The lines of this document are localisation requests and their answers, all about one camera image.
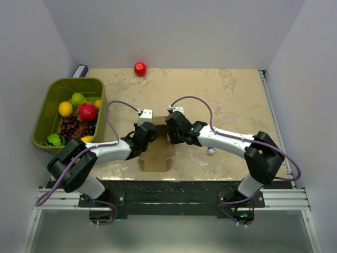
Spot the small orange fruit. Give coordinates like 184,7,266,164
94,99,102,110

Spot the brown cardboard box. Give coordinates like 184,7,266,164
138,116,175,172

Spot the green plastic bin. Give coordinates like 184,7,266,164
32,77,107,154

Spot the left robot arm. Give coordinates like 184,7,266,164
47,122,157,207

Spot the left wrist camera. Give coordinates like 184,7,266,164
137,109,153,126

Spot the small watermelon toy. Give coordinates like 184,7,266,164
45,133,66,147

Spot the small blue white toy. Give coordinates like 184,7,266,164
207,147,215,155

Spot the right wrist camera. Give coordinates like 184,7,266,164
167,105,184,114

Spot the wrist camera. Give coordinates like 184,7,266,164
167,105,184,114
137,109,153,126

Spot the purple grapes bunch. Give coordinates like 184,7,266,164
59,115,97,144

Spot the yellow lemon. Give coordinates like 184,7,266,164
58,101,73,118

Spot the red apple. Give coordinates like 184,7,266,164
134,62,147,76

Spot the purple white box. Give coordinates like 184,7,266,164
72,64,88,78

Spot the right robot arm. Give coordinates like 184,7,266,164
165,111,284,207

